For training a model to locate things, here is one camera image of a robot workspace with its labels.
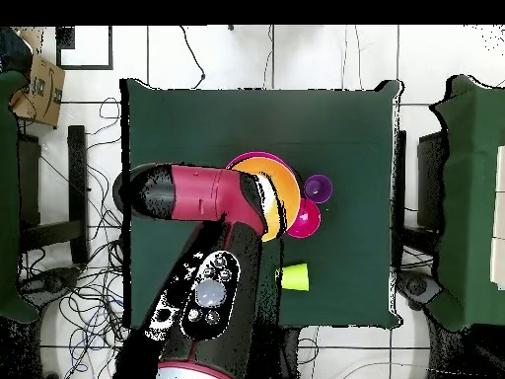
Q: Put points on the large orange bowl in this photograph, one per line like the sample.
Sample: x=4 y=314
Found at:
x=284 y=185

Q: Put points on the purple cup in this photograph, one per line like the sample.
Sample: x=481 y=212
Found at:
x=317 y=187

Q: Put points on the green cup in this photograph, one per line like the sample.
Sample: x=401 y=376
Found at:
x=296 y=277

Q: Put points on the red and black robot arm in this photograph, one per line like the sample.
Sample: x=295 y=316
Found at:
x=205 y=193

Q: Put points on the large pink bowl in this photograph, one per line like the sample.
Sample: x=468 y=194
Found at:
x=252 y=155

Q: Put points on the small crimson bowl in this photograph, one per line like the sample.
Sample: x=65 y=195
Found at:
x=307 y=223

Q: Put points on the dark green tablecloth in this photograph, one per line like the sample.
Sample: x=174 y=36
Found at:
x=177 y=118

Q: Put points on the green covered side table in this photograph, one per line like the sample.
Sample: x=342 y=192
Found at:
x=469 y=177
x=8 y=197

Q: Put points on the cardboard box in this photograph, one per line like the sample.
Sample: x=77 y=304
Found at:
x=37 y=92

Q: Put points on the dark blue bag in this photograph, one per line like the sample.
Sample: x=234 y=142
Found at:
x=12 y=51

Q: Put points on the black wooden frame stand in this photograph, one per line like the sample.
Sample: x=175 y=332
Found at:
x=77 y=177

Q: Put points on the black pedestal leg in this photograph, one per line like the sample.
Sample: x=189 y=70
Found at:
x=51 y=282
x=418 y=286

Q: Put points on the square black floor frame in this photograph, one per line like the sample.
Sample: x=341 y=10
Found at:
x=111 y=47

